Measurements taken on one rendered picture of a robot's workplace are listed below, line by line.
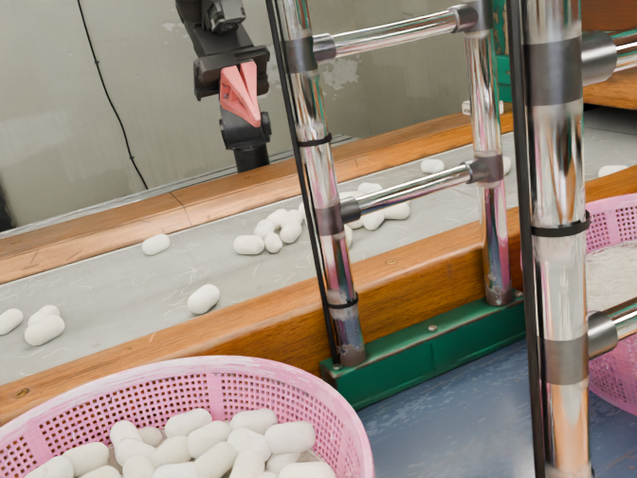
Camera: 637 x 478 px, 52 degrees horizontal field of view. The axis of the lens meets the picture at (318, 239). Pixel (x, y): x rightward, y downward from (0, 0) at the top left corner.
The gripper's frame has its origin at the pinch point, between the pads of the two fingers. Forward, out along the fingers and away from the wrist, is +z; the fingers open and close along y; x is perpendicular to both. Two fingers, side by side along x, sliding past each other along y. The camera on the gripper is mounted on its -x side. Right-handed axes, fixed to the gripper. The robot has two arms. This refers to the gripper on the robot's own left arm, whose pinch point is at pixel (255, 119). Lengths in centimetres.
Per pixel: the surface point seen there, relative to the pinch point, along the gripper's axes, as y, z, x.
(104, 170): -7, -121, 156
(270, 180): 1.1, 4.0, 8.5
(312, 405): -14.5, 41.9, -22.1
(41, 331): -30.4, 22.3, -5.8
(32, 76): -22, -147, 125
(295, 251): -4.3, 21.3, -2.9
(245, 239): -8.5, 17.7, -2.4
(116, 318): -23.9, 22.6, -4.1
